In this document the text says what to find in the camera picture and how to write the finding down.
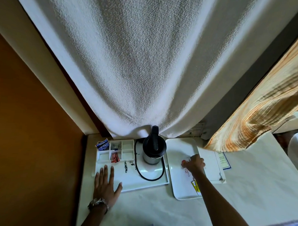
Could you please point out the person's right forearm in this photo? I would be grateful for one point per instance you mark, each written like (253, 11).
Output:
(216, 205)

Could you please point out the person's left thumb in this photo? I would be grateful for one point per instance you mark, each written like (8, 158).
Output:
(118, 187)

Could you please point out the person's right fingers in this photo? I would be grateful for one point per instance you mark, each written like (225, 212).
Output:
(189, 160)

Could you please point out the yellow sachet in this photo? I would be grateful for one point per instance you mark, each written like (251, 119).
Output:
(196, 186)

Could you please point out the small grey sachet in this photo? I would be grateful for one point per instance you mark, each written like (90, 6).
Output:
(115, 147)

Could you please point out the person's right hand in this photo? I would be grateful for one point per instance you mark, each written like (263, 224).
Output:
(195, 165)

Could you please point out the white red-printed sachet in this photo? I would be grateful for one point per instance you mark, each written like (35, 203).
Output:
(187, 172)

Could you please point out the black electric kettle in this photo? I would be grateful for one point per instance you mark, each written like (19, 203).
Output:
(153, 147)

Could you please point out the person's left forearm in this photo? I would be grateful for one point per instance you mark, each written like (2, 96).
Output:
(93, 219)

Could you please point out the white textured curtain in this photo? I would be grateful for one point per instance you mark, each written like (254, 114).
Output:
(141, 62)

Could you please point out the orange striped curtain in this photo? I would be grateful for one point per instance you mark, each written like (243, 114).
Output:
(265, 104)

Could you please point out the white folded card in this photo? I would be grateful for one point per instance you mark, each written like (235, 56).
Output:
(210, 163)

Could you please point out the white printed notice paper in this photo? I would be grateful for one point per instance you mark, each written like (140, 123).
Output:
(196, 129)

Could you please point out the blue sachet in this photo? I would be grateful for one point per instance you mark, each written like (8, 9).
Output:
(102, 145)

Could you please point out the person's left middle finger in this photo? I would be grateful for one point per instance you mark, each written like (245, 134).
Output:
(104, 175)

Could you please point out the white cushion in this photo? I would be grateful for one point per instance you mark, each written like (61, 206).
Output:
(297, 152)

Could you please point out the silver wristwatch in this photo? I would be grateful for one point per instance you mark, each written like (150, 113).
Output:
(98, 202)

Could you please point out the white flat tray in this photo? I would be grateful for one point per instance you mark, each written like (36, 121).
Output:
(179, 152)

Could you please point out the person's left hand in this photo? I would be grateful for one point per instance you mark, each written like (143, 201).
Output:
(105, 188)

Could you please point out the red sachet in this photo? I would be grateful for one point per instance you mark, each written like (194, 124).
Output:
(115, 157)

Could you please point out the white compartment tray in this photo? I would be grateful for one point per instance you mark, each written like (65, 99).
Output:
(129, 176)

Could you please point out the blue-bordered paper card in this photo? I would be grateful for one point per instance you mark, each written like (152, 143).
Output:
(224, 160)

